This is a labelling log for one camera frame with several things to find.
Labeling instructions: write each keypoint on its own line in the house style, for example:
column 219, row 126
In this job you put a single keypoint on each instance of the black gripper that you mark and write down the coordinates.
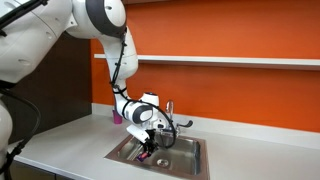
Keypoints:
column 150, row 141

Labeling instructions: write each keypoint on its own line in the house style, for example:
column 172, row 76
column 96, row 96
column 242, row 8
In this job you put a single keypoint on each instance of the purple protein bar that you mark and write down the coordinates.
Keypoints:
column 142, row 157

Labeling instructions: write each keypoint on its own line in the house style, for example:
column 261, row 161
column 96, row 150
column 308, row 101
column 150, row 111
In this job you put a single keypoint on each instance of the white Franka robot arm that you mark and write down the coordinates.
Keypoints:
column 50, row 36

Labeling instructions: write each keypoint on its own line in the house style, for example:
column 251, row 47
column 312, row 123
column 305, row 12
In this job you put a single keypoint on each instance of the round metal sink drain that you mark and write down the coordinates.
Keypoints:
column 163, row 162

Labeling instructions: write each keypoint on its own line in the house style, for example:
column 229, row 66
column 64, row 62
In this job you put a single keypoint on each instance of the stainless steel sink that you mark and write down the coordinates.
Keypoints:
column 186, row 156

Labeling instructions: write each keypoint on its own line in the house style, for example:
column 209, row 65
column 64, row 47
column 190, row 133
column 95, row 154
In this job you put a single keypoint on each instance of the white backsplash strip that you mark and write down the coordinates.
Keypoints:
column 250, row 130

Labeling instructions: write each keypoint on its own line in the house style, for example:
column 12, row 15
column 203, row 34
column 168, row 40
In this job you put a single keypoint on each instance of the dark wood cabinet panel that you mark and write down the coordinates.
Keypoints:
column 60, row 100

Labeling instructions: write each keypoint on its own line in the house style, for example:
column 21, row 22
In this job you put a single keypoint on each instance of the white wrist camera block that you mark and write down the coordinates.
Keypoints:
column 137, row 133

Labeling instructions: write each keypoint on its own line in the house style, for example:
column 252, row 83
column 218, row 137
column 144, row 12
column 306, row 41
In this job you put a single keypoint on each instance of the long white wall shelf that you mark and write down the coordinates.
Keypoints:
column 216, row 61

